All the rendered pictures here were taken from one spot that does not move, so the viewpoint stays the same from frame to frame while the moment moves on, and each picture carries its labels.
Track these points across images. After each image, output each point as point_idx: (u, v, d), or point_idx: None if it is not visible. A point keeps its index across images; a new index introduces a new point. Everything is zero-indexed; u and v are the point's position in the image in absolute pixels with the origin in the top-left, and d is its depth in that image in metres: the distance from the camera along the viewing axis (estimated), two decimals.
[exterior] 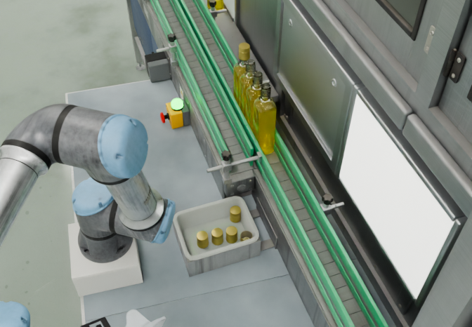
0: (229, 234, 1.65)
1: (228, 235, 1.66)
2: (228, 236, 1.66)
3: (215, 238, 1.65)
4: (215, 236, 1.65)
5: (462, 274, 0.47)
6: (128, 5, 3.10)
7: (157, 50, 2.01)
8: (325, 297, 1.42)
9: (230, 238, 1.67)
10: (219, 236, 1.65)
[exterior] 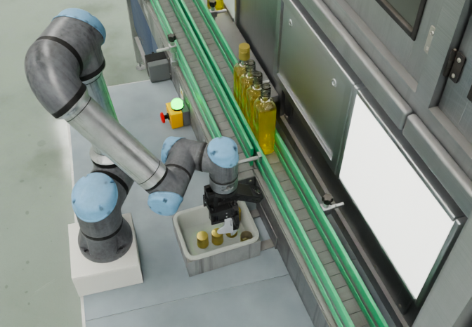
0: None
1: None
2: None
3: (215, 238, 1.66)
4: (215, 236, 1.65)
5: (462, 274, 0.47)
6: (128, 5, 3.10)
7: (157, 50, 2.01)
8: (325, 297, 1.42)
9: (230, 233, 1.64)
10: (219, 236, 1.65)
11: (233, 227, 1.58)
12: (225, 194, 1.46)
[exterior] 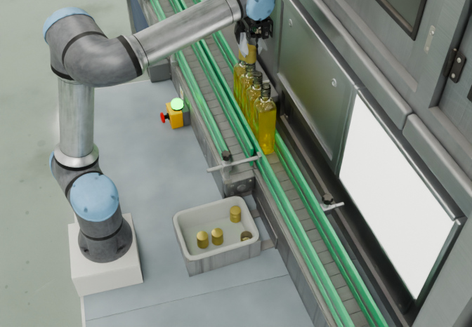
0: (256, 49, 1.64)
1: (256, 50, 1.64)
2: (255, 52, 1.64)
3: (215, 238, 1.66)
4: (215, 236, 1.65)
5: (462, 274, 0.47)
6: (128, 5, 3.10)
7: None
8: (325, 297, 1.42)
9: (256, 55, 1.65)
10: (219, 236, 1.65)
11: None
12: None
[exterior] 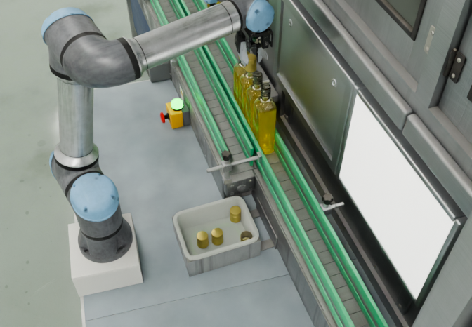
0: (256, 58, 1.66)
1: (256, 59, 1.66)
2: (256, 61, 1.66)
3: (215, 238, 1.66)
4: (215, 236, 1.65)
5: (462, 274, 0.47)
6: (128, 5, 3.10)
7: None
8: (325, 297, 1.42)
9: (256, 63, 1.68)
10: (219, 236, 1.65)
11: None
12: (268, 1, 1.51)
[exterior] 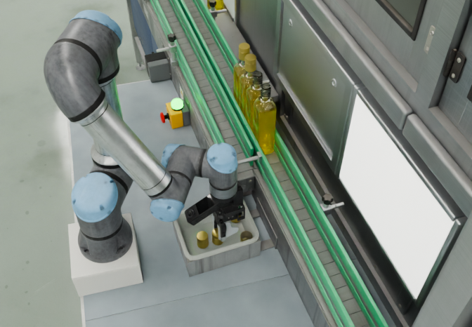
0: (255, 58, 1.66)
1: (255, 59, 1.66)
2: (255, 61, 1.66)
3: (215, 238, 1.65)
4: (215, 236, 1.65)
5: (462, 274, 0.47)
6: (128, 5, 3.10)
7: (157, 50, 2.01)
8: (325, 297, 1.42)
9: (256, 63, 1.68)
10: None
11: None
12: None
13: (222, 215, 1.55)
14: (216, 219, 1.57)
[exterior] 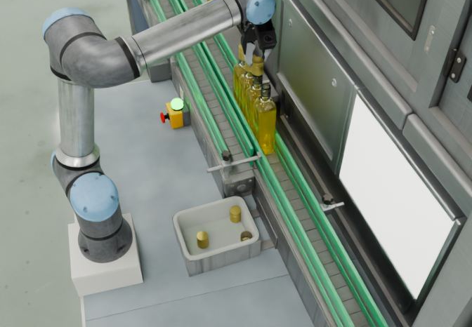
0: None
1: None
2: None
3: (263, 63, 1.61)
4: (263, 61, 1.60)
5: (462, 274, 0.47)
6: (128, 5, 3.10)
7: None
8: (325, 297, 1.42)
9: None
10: (262, 58, 1.61)
11: (243, 48, 1.57)
12: None
13: None
14: None
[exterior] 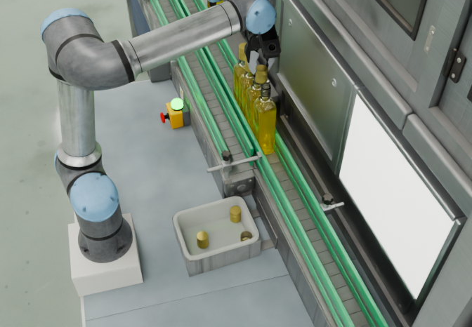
0: None
1: None
2: None
3: (267, 71, 1.59)
4: (267, 69, 1.59)
5: (462, 274, 0.47)
6: (128, 5, 3.10)
7: None
8: (325, 297, 1.42)
9: None
10: (266, 67, 1.60)
11: (246, 55, 1.56)
12: None
13: None
14: None
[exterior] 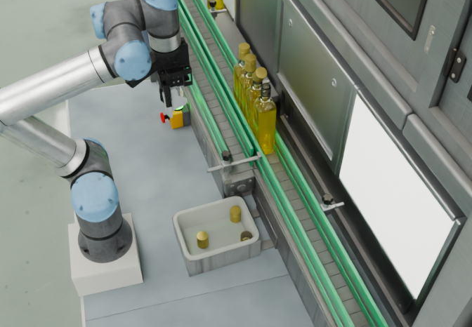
0: (255, 58, 1.66)
1: (255, 59, 1.66)
2: (255, 61, 1.66)
3: (266, 76, 1.61)
4: (266, 75, 1.61)
5: (462, 274, 0.47)
6: None
7: None
8: (325, 297, 1.42)
9: (256, 63, 1.68)
10: (266, 71, 1.61)
11: None
12: None
13: (165, 76, 1.37)
14: (159, 83, 1.40)
